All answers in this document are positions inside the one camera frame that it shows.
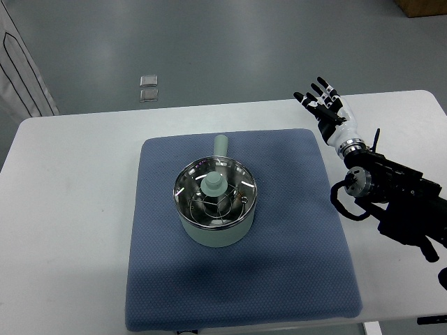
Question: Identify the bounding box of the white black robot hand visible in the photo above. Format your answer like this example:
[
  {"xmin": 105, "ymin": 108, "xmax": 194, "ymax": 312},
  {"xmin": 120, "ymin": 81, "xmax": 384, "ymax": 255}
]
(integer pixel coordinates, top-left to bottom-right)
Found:
[{"xmin": 293, "ymin": 77, "xmax": 367, "ymax": 159}]

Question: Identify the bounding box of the glass lid green knob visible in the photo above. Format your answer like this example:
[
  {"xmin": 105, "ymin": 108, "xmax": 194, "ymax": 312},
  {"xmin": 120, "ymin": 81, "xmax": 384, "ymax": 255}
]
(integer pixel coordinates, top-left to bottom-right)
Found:
[{"xmin": 173, "ymin": 156, "xmax": 258, "ymax": 230}]

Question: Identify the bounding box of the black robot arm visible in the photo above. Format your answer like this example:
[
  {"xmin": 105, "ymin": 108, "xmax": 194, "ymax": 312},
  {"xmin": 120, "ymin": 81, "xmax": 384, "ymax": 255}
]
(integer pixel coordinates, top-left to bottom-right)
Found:
[{"xmin": 330, "ymin": 139, "xmax": 446, "ymax": 262}]

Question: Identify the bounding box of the green pot steel interior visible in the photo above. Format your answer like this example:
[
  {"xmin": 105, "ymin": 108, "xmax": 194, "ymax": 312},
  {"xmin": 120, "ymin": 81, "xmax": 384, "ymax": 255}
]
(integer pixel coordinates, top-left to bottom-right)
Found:
[{"xmin": 179, "ymin": 135, "xmax": 255, "ymax": 248}]

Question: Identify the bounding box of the brown cardboard box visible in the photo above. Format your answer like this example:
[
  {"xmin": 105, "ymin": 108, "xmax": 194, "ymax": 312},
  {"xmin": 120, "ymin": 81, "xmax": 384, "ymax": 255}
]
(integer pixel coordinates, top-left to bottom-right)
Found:
[{"xmin": 395, "ymin": 0, "xmax": 446, "ymax": 18}]

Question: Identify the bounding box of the blue quilted mat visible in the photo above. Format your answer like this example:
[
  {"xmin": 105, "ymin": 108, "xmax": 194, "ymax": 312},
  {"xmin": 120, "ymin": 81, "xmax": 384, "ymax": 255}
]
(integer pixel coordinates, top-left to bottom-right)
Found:
[{"xmin": 125, "ymin": 129, "xmax": 362, "ymax": 332}]

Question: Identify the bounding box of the upper metal floor plate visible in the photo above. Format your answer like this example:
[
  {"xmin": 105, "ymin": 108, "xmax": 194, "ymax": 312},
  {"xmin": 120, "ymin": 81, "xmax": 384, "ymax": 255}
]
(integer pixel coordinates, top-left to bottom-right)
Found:
[{"xmin": 140, "ymin": 75, "xmax": 158, "ymax": 87}]

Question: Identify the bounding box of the white table leg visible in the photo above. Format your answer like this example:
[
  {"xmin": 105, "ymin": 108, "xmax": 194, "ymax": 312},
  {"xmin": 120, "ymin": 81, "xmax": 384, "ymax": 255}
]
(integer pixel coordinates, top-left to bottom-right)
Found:
[{"xmin": 362, "ymin": 321, "xmax": 383, "ymax": 335}]

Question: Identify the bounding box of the white striped cloth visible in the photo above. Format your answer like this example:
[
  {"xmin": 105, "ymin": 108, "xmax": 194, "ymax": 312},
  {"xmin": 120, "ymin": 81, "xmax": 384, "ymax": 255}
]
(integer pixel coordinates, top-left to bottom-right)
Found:
[{"xmin": 1, "ymin": 3, "xmax": 59, "ymax": 124}]

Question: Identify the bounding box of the wire steaming rack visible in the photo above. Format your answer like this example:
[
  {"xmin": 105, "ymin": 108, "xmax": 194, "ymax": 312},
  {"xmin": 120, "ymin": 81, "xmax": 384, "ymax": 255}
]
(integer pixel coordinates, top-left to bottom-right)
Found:
[{"xmin": 187, "ymin": 191, "xmax": 245, "ymax": 227}]

